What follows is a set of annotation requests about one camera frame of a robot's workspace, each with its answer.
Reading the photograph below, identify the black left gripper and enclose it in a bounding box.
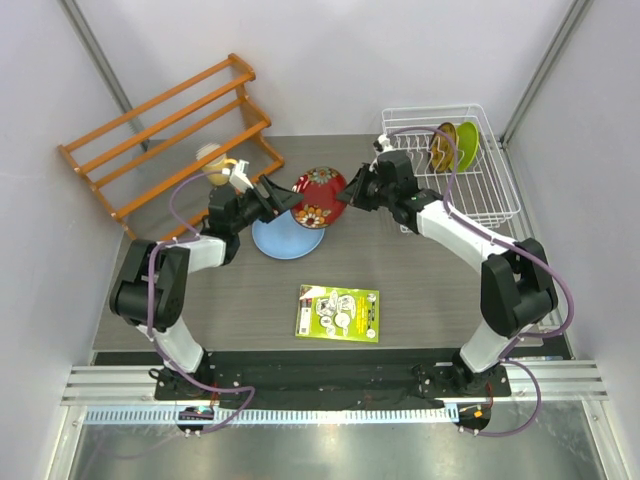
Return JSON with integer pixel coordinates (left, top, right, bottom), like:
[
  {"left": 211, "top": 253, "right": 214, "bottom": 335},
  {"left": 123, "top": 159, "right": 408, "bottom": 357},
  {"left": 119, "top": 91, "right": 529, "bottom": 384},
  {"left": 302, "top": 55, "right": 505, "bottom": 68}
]
[{"left": 231, "top": 176, "right": 304, "bottom": 234}]

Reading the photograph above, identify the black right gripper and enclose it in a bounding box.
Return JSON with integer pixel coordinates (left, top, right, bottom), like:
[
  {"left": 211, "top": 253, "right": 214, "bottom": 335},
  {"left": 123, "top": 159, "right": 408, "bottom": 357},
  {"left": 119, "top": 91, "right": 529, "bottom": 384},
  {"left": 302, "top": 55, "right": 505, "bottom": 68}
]
[{"left": 338, "top": 163, "right": 396, "bottom": 212}]

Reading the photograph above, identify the red patterned plate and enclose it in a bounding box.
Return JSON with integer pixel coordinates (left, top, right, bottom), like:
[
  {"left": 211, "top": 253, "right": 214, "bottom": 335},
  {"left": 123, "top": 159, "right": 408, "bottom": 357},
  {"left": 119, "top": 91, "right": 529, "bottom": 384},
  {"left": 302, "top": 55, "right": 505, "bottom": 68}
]
[{"left": 291, "top": 166, "right": 347, "bottom": 229}]

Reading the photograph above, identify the light blue plate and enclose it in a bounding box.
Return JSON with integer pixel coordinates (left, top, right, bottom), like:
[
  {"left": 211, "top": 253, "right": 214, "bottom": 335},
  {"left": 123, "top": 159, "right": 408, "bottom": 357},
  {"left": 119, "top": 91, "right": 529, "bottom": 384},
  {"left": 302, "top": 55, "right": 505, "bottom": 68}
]
[{"left": 252, "top": 217, "right": 325, "bottom": 260}]

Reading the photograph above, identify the brown yellow-rimmed plate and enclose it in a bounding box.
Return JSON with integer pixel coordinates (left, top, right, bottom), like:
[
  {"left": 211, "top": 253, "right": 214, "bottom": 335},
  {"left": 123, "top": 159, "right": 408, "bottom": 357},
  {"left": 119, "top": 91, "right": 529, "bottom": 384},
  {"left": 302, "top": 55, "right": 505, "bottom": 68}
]
[{"left": 429, "top": 122, "right": 457, "bottom": 173}]

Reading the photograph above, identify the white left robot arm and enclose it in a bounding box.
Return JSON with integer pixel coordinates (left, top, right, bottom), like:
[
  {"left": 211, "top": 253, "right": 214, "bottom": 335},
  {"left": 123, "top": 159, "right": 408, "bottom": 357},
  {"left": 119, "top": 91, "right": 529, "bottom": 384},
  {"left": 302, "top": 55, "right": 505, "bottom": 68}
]
[{"left": 109, "top": 176, "right": 303, "bottom": 399}]

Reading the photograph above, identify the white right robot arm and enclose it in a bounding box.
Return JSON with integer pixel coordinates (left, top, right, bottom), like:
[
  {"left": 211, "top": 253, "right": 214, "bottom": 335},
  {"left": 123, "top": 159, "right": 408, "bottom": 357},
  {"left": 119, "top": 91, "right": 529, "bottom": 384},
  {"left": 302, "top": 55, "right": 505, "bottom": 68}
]
[{"left": 337, "top": 151, "right": 558, "bottom": 395}]

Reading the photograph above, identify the orange wooden shelf rack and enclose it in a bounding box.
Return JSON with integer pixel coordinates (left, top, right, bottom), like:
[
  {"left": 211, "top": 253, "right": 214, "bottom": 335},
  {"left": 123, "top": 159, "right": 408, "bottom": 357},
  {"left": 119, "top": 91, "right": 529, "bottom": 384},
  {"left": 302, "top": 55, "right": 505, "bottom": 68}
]
[{"left": 57, "top": 53, "right": 285, "bottom": 240}]

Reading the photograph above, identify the yellow ceramic mug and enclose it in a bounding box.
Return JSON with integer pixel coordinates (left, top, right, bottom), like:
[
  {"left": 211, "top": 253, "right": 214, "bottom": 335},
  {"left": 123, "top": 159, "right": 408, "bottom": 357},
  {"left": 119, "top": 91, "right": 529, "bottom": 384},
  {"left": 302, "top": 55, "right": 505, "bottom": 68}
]
[{"left": 202, "top": 157, "right": 237, "bottom": 186}]

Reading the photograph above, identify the white cup on shelf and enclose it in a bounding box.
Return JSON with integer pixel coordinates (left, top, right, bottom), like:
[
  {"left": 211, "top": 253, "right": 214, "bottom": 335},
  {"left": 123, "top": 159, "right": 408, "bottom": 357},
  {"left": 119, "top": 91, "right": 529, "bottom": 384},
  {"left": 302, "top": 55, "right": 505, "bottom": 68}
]
[{"left": 196, "top": 143, "right": 220, "bottom": 161}]

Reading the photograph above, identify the green illustrated booklet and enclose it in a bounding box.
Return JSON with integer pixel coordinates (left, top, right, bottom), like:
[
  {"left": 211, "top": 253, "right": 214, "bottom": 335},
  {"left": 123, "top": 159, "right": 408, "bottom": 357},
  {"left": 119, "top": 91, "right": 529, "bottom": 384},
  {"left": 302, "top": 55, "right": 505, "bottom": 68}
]
[{"left": 295, "top": 284, "right": 380, "bottom": 344}]

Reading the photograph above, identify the lime green plate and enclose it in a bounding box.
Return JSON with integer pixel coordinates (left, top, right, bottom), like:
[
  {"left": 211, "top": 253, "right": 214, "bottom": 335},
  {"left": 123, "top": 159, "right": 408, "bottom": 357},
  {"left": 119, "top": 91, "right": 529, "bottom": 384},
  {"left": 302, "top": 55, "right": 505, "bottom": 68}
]
[{"left": 457, "top": 121, "right": 479, "bottom": 173}]

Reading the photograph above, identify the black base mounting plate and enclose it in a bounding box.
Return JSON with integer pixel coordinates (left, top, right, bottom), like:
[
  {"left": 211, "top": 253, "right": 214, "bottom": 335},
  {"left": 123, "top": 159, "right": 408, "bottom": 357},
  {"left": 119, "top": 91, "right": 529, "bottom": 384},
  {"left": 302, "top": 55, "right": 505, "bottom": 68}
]
[{"left": 149, "top": 348, "right": 511, "bottom": 411}]

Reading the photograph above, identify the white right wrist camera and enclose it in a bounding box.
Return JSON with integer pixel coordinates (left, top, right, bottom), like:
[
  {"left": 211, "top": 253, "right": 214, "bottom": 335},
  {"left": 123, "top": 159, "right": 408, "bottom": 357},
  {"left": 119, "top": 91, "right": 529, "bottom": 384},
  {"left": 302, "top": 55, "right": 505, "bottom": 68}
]
[{"left": 373, "top": 134, "right": 395, "bottom": 154}]

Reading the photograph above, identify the white wire dish rack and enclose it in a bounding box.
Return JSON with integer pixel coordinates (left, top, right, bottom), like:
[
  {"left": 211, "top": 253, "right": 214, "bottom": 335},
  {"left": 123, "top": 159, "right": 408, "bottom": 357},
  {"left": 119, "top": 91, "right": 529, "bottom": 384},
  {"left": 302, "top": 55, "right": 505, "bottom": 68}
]
[{"left": 382, "top": 104, "right": 521, "bottom": 235}]

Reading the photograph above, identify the aluminium side rail right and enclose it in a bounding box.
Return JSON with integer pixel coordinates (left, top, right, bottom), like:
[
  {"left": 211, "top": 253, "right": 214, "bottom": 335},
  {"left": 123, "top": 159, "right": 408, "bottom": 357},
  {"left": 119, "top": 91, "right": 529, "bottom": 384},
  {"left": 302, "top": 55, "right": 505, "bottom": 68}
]
[{"left": 500, "top": 147, "right": 575, "bottom": 340}]

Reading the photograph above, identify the aluminium front rail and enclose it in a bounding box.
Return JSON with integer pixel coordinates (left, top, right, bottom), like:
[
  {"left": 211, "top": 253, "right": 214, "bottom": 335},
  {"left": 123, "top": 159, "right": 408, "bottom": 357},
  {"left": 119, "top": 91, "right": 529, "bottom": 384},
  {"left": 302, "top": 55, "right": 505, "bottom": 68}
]
[{"left": 61, "top": 360, "right": 608, "bottom": 429}]

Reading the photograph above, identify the aluminium frame post left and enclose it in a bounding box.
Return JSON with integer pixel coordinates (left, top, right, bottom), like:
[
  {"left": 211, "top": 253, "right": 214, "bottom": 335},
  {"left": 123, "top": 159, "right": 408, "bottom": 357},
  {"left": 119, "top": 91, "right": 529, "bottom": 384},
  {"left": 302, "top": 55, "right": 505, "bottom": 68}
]
[{"left": 57, "top": 0, "right": 151, "bottom": 151}]

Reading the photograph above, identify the aluminium frame post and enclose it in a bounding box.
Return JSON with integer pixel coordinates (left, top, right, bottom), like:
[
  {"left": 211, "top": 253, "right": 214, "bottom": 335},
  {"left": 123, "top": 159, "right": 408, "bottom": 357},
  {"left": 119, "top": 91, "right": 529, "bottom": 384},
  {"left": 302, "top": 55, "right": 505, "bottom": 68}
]
[
  {"left": 499, "top": 0, "right": 593, "bottom": 150},
  {"left": 57, "top": 0, "right": 151, "bottom": 151}
]

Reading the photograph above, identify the aluminium frame post right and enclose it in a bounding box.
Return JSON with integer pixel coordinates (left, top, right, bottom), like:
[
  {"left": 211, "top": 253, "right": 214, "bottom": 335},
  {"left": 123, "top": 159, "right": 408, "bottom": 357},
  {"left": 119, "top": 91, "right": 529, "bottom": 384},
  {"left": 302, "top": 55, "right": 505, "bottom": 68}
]
[{"left": 499, "top": 0, "right": 593, "bottom": 150}]

